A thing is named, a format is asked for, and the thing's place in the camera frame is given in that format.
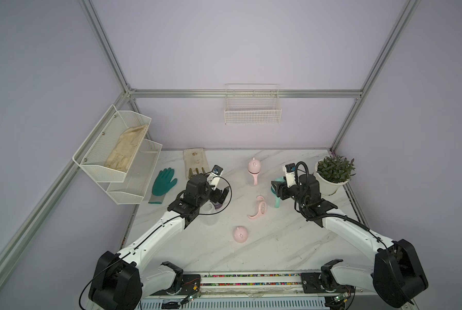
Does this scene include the pink bottle cap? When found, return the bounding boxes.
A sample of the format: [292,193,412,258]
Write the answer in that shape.
[248,158,261,174]
[233,226,249,244]

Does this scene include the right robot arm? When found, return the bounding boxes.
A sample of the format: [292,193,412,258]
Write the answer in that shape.
[271,174,428,308]

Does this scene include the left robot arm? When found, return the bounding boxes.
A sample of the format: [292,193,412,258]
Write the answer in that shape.
[82,172,232,309]

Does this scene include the clear baby bottle far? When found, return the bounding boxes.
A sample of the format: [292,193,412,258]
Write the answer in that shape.
[199,203,219,226]

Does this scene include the purple nipple collar far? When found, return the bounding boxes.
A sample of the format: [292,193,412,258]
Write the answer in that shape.
[213,203,223,211]

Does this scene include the beige glove green fingertips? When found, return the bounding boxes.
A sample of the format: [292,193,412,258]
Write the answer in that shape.
[183,148,210,180]

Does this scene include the potted green plant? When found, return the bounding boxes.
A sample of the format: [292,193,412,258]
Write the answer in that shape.
[316,155,356,196]

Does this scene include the green rubber glove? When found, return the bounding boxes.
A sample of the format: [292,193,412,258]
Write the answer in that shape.
[148,167,178,204]

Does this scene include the lower white mesh shelf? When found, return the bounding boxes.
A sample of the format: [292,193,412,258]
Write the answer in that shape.
[107,139,162,205]

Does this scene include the white mesh shelf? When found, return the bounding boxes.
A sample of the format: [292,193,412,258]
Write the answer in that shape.
[72,105,152,183]
[107,139,162,205]

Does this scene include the beige glove in shelf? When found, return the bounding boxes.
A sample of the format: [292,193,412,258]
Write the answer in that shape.
[104,125,148,173]

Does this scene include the upper white mesh shelf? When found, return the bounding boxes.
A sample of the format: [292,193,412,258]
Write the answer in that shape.
[72,105,152,183]

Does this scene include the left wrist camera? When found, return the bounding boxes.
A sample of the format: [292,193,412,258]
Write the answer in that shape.
[206,165,223,190]

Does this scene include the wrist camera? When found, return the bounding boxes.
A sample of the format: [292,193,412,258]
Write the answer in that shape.
[206,165,223,190]
[283,163,298,188]

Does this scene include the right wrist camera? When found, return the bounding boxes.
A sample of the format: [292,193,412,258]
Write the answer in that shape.
[283,163,298,188]

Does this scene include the aluminium front rail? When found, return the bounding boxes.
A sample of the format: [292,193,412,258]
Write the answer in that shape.
[133,269,410,300]

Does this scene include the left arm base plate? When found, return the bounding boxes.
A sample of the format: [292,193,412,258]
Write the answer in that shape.
[166,274,201,296]

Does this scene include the white wire wall basket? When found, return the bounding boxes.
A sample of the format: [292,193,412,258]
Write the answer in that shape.
[224,83,282,125]

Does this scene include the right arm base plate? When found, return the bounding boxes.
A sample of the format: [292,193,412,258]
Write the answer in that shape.
[300,271,354,294]

